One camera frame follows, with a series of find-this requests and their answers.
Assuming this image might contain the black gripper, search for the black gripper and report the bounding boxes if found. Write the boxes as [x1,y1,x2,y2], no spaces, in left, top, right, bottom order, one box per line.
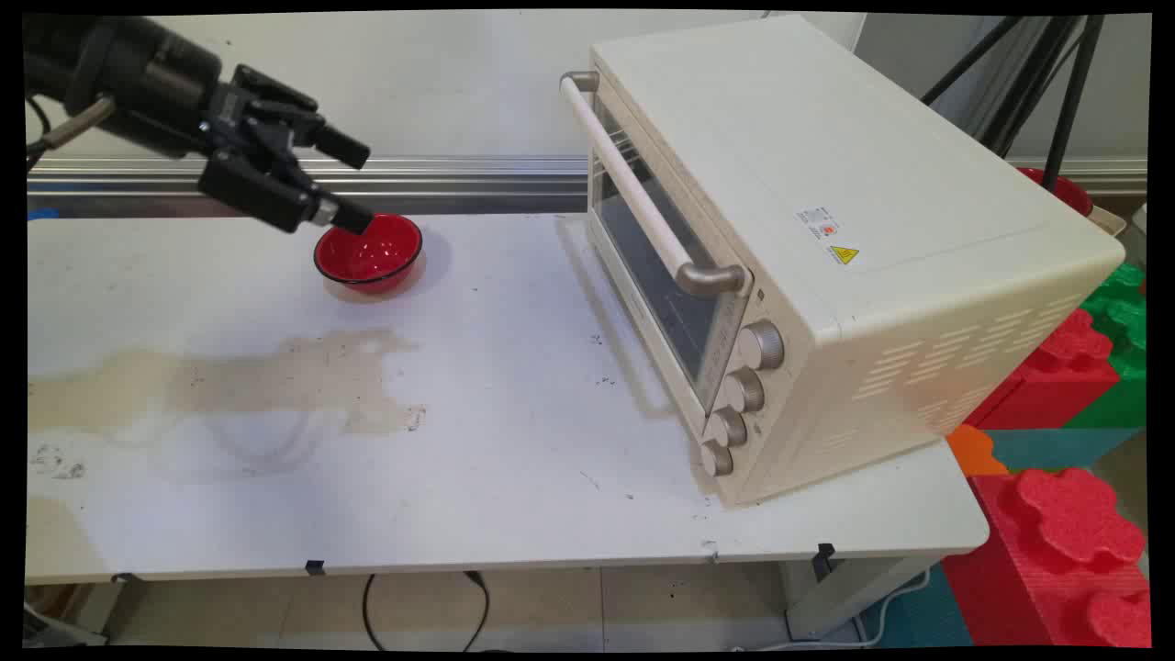
[69,18,376,236]

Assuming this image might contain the cream oven door handle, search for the cream oven door handle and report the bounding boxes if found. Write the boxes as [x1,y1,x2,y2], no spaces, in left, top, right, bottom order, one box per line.
[560,71,749,297]

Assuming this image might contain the glass oven door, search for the glass oven door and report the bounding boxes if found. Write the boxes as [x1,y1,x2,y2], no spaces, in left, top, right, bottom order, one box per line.
[586,87,755,416]

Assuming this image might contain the red bowl black rim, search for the red bowl black rim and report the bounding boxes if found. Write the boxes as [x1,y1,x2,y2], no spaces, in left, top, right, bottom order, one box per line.
[313,213,425,295]

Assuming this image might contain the white label sticker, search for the white label sticker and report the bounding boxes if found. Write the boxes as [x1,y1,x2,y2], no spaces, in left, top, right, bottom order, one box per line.
[796,207,842,241]

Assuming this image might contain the cream toaster oven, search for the cream toaster oven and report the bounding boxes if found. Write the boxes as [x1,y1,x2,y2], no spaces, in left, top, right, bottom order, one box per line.
[560,14,1128,508]

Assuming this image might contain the white table leg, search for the white table leg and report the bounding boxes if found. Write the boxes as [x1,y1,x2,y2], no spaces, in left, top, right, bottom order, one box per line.
[780,551,946,642]

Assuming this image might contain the orange foam block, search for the orange foam block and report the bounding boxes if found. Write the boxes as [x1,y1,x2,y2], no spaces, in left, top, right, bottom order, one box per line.
[946,422,1011,478]

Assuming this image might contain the blue foam mat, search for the blue foam mat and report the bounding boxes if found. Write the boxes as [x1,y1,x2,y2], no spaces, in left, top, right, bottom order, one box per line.
[861,562,974,649]

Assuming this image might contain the plain red bowl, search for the plain red bowl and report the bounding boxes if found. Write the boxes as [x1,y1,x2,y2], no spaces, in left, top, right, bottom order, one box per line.
[1014,165,1095,218]

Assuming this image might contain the black tripod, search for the black tripod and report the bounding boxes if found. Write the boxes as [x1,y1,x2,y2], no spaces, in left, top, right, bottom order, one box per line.
[921,14,1107,192]

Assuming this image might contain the small red foam block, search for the small red foam block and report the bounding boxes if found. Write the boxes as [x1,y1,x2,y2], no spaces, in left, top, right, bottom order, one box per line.
[964,308,1116,431]

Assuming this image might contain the teal foam block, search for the teal foam block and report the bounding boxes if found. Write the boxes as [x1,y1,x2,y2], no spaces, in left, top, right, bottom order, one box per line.
[987,427,1147,474]

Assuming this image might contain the green foam block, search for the green foam block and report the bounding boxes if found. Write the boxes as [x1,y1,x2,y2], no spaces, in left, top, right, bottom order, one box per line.
[1065,262,1148,431]

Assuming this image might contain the large red foam block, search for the large red foam block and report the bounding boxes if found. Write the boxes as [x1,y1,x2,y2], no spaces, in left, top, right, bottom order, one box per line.
[941,468,1153,648]

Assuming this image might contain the aluminium table rail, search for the aluminium table rail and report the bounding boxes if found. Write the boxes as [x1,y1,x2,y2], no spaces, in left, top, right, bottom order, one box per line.
[28,156,593,219]

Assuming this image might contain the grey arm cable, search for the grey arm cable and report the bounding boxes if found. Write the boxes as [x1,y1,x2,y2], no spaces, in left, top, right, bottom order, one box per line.
[26,95,118,175]

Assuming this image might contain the black cable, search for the black cable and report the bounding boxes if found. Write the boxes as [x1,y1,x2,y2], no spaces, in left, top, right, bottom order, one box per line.
[362,571,492,653]

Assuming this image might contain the white cable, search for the white cable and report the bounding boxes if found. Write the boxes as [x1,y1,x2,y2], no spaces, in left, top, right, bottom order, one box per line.
[734,569,934,653]

